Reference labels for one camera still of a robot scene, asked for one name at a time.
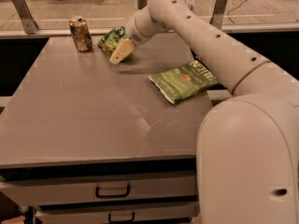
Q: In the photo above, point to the left metal glass bracket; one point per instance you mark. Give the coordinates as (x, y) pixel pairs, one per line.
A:
(29, 25)

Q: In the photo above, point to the orange soda can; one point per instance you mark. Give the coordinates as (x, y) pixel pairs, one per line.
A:
(80, 33)

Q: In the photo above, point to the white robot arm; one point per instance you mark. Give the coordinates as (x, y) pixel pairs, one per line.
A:
(247, 149)

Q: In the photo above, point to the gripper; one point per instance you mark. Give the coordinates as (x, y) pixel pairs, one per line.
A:
(135, 32)

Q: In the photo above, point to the drawer with handle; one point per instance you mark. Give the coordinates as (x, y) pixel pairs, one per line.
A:
(93, 189)
(146, 213)

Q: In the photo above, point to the lower drawer with handle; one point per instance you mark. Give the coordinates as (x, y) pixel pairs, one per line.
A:
(146, 213)

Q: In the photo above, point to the green Kettle chip bag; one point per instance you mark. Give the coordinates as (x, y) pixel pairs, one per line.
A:
(183, 82)

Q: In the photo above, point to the green rice chip bag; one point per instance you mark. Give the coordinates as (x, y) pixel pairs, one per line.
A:
(109, 42)

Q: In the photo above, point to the right metal glass bracket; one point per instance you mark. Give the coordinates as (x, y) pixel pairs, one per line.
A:
(218, 13)

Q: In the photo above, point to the upper drawer with handle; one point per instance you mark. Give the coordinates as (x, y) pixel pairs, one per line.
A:
(93, 189)

